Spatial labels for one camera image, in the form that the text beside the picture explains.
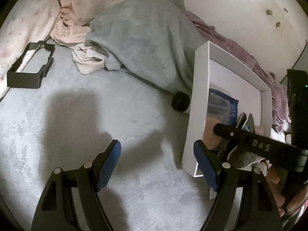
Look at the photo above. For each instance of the grey green blanket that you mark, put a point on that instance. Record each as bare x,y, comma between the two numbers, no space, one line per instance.
153,39

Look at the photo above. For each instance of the purple striped blanket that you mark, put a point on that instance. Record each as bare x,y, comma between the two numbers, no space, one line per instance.
278,91

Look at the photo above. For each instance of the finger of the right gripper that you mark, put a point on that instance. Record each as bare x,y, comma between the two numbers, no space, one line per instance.
274,151

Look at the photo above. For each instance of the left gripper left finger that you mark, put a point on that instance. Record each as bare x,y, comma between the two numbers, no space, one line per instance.
56,209

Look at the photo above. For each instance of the black white plush dog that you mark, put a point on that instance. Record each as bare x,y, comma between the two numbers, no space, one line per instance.
181,102

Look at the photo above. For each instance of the white socks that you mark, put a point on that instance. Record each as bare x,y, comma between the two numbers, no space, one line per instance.
88,59

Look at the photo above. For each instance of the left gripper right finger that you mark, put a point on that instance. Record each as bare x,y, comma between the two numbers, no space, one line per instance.
258,209

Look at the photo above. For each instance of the person's right hand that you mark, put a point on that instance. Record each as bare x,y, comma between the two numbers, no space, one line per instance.
274,176

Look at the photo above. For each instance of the pink ruffled pillow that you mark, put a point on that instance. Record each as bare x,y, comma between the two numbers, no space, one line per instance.
72,24

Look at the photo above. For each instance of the round pink puff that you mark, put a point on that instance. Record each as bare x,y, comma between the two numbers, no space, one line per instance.
211,140

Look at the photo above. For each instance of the white shallow tray box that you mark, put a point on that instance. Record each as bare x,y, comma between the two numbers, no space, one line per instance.
223,89

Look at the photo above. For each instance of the green plaid pouch pink button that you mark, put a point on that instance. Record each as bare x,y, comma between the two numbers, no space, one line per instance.
235,152

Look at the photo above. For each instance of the pink floral pillow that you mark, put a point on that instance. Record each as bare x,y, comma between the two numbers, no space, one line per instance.
28,21

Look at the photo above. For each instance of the blue packet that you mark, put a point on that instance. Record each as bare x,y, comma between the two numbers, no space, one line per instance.
222,107

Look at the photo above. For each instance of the black rectangular frame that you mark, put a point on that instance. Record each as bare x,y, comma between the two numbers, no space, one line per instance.
32,66

